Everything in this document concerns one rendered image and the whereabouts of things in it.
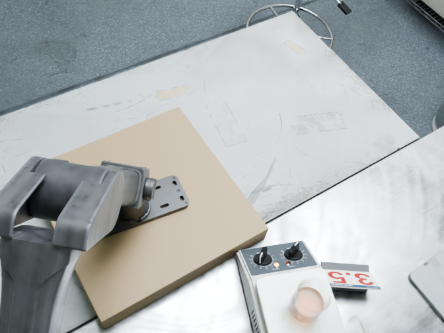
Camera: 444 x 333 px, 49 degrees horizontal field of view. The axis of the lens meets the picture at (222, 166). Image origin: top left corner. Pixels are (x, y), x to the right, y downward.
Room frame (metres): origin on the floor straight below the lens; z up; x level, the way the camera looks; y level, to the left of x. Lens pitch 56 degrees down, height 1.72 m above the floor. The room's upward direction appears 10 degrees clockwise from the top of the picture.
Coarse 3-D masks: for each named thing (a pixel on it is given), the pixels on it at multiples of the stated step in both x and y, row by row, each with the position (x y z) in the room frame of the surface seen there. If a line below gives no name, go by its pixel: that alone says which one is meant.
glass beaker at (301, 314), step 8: (304, 280) 0.28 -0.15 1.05; (312, 280) 0.29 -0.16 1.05; (320, 280) 0.29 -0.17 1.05; (320, 288) 0.28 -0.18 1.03; (328, 288) 0.28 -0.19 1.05; (296, 296) 0.26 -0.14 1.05; (328, 296) 0.27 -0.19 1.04; (288, 304) 0.27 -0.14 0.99; (296, 304) 0.25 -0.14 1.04; (328, 304) 0.26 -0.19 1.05; (296, 312) 0.25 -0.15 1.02; (304, 312) 0.24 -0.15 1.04; (312, 312) 0.24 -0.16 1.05; (320, 312) 0.24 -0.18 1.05; (296, 320) 0.24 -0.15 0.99; (304, 320) 0.24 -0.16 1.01; (312, 320) 0.24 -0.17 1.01
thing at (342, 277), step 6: (330, 276) 0.36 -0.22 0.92; (336, 276) 0.36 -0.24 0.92; (342, 276) 0.36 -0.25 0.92; (348, 276) 0.36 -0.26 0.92; (354, 276) 0.37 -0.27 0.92; (360, 276) 0.37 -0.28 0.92; (366, 276) 0.37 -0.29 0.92; (330, 282) 0.34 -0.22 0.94; (336, 282) 0.34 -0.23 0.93; (342, 282) 0.34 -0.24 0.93; (348, 282) 0.35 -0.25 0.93; (354, 282) 0.35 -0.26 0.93; (360, 282) 0.35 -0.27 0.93; (366, 282) 0.35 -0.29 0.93; (372, 282) 0.36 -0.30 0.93
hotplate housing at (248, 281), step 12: (300, 240) 0.41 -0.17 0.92; (240, 252) 0.37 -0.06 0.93; (312, 252) 0.39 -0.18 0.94; (240, 264) 0.34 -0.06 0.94; (240, 276) 0.33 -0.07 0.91; (252, 276) 0.31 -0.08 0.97; (252, 288) 0.29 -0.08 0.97; (252, 300) 0.27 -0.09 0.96; (252, 312) 0.26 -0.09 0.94; (252, 324) 0.25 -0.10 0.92; (264, 324) 0.24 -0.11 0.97
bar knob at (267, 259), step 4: (264, 248) 0.37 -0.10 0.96; (260, 252) 0.36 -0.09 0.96; (264, 252) 0.36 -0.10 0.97; (256, 256) 0.36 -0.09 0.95; (260, 256) 0.35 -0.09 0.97; (264, 256) 0.35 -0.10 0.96; (268, 256) 0.36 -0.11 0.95; (256, 260) 0.35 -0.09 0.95; (260, 260) 0.34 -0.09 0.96; (264, 260) 0.35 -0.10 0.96; (268, 260) 0.35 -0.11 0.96; (260, 264) 0.34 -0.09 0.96; (264, 264) 0.34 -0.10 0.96
